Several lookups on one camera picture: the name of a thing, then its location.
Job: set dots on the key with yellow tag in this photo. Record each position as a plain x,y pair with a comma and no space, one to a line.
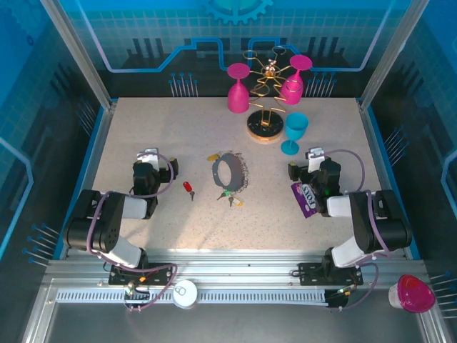
236,202
213,157

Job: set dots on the large metal keyring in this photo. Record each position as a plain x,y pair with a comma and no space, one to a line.
236,175

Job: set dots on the key with green tag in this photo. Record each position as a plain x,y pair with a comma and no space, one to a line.
224,194

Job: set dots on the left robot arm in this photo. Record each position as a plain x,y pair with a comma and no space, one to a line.
107,221

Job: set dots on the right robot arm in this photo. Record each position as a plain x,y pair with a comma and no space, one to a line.
371,221

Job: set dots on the purple candy packet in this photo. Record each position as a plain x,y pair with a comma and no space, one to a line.
305,200

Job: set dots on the blue plastic goblet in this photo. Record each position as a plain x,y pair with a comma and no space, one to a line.
296,126

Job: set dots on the pink plastic goblet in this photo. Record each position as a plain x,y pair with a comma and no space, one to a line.
292,91
237,96

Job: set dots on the white round lid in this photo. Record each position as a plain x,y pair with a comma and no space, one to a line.
185,293

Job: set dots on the pink cup bottom right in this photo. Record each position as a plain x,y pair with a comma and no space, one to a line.
414,293

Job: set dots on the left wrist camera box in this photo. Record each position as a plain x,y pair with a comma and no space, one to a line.
150,159

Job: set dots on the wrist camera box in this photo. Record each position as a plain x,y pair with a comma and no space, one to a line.
316,159
150,159

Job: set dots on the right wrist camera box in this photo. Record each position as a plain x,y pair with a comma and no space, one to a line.
316,159

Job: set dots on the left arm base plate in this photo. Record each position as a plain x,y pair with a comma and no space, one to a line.
160,273

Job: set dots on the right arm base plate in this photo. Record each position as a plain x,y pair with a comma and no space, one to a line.
310,273

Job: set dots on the aluminium rail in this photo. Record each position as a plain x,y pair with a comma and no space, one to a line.
232,261

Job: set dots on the aluminium frame post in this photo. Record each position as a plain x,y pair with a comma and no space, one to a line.
76,53
389,53

